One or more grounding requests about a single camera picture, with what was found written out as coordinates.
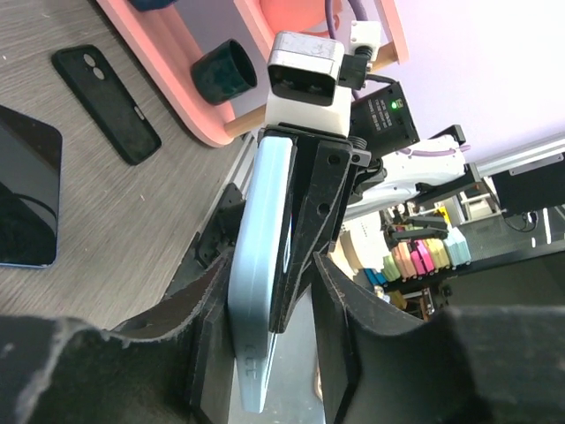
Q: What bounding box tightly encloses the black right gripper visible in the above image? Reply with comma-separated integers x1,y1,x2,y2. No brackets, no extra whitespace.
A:
258,81,420,335

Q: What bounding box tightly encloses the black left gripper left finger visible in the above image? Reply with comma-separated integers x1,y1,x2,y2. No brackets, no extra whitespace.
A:
1,258,234,423

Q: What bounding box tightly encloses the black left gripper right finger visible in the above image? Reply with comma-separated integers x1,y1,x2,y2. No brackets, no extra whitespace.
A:
312,255,564,423

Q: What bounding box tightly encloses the light blue phone case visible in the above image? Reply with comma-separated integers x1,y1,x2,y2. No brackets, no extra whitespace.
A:
228,136,293,413

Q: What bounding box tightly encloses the black phone blue frame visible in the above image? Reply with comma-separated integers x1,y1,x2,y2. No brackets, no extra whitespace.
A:
1,106,63,269

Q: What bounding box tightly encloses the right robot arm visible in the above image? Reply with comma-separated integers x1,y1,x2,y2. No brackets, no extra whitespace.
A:
264,74,471,333

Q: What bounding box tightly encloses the black phone case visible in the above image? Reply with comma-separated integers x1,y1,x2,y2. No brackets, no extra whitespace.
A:
51,44,162,166

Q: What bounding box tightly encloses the dark green cup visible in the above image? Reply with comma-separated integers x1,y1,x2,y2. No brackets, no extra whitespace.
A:
190,39,258,106

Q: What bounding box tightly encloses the pink three-tier shelf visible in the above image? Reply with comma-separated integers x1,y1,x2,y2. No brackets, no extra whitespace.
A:
95,0,409,148

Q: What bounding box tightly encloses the blue cup on shelf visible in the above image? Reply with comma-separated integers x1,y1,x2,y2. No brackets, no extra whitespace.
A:
130,0,177,12

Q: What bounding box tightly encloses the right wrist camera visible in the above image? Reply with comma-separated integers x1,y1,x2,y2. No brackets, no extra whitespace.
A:
264,31,351,137

